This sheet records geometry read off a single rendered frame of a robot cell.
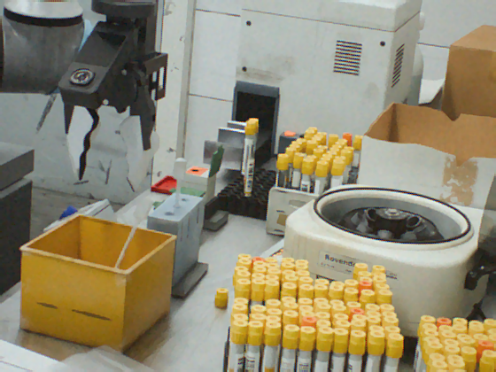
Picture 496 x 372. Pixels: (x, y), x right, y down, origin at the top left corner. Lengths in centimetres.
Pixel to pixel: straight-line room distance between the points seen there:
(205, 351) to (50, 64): 59
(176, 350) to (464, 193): 56
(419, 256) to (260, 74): 76
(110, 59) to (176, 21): 220
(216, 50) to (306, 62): 147
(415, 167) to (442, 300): 37
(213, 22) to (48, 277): 221
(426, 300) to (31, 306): 45
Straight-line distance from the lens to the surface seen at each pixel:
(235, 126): 199
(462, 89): 234
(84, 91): 120
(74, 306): 131
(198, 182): 167
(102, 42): 126
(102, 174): 363
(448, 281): 136
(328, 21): 198
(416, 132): 193
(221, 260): 157
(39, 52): 173
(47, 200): 374
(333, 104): 201
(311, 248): 138
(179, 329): 137
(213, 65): 347
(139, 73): 126
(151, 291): 134
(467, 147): 192
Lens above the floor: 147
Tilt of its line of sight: 17 degrees down
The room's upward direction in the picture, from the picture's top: 6 degrees clockwise
